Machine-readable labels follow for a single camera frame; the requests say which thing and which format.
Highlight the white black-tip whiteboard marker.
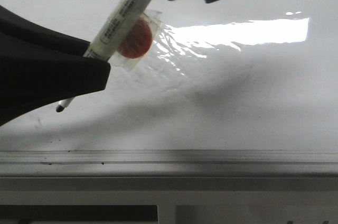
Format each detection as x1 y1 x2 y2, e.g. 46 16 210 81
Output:
55 0 161 113

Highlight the white table frame below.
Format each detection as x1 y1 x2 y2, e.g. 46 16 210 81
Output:
1 176 337 223

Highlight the clear adhesive tape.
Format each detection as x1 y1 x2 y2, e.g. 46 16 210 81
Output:
109 10 162 71

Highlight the aluminium whiteboard frame rail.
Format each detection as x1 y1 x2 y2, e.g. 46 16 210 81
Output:
1 150 337 178

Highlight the red round magnet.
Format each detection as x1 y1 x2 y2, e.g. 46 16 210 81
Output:
118 18 153 59

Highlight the white whiteboard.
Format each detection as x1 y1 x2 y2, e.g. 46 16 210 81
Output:
1 0 337 151

